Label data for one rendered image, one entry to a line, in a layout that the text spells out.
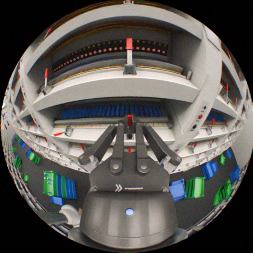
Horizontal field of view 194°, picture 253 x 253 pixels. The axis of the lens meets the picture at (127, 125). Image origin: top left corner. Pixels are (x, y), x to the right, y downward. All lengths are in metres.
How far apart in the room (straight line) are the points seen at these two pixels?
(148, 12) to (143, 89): 0.20
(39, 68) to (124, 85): 0.46
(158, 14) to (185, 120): 0.30
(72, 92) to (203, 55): 0.34
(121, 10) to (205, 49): 0.20
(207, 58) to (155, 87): 0.17
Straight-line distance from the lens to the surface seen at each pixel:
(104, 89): 0.17
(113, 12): 0.22
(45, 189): 1.20
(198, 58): 0.26
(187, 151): 0.59
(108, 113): 0.31
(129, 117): 0.20
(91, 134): 0.30
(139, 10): 0.22
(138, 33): 0.39
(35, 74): 0.49
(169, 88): 0.18
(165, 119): 0.31
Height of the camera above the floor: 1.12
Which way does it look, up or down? 42 degrees down
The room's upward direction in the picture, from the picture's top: 1 degrees counter-clockwise
